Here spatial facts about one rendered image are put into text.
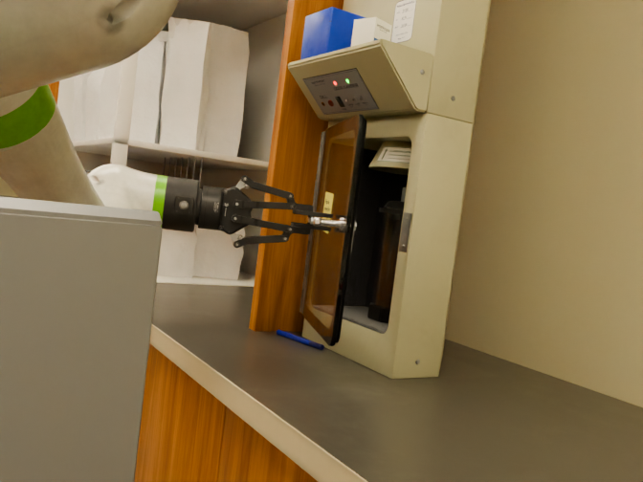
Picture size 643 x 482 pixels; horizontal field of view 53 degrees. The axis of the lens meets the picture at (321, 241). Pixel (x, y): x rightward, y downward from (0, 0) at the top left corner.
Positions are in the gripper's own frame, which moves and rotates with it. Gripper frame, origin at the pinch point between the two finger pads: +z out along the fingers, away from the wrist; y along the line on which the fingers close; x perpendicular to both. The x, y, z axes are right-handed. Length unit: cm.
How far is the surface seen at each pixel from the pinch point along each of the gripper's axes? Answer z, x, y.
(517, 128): 50, 24, 26
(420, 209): 17.5, -7.9, 4.3
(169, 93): -33, 113, 34
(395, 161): 15.0, 2.1, 12.9
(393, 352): 16.0, -8.0, -21.3
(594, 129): 57, 5, 25
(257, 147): 3, 150, 23
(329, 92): 2.3, 10.0, 25.0
